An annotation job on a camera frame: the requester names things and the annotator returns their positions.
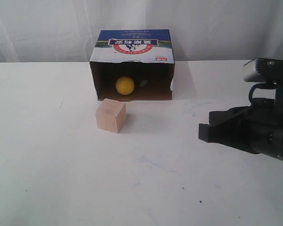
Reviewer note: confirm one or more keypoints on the light wooden cube block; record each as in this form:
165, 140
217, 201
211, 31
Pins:
111, 115

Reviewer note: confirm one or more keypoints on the blue white cardboard box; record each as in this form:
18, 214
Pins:
145, 56

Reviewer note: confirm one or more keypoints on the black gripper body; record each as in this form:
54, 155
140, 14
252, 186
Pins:
259, 137

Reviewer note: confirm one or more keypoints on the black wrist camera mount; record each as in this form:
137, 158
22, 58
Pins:
266, 73

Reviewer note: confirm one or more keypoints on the yellow tennis ball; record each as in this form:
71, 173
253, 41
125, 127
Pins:
125, 85

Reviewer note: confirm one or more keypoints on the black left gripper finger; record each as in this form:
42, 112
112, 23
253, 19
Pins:
218, 134

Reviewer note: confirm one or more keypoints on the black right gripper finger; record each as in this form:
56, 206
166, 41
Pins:
232, 118

